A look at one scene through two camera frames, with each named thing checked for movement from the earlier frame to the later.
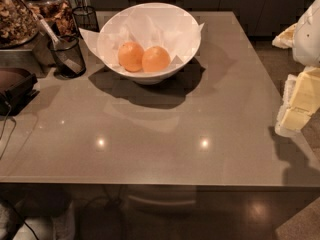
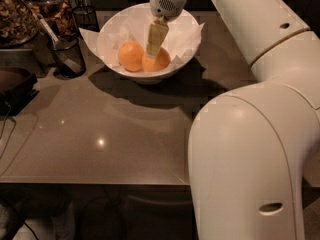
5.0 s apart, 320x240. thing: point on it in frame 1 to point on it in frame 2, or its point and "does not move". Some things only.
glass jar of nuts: x=19 y=19 does not move
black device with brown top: x=17 y=86 does not move
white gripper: x=308 y=37 to x=165 y=4
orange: x=155 y=59 does not move
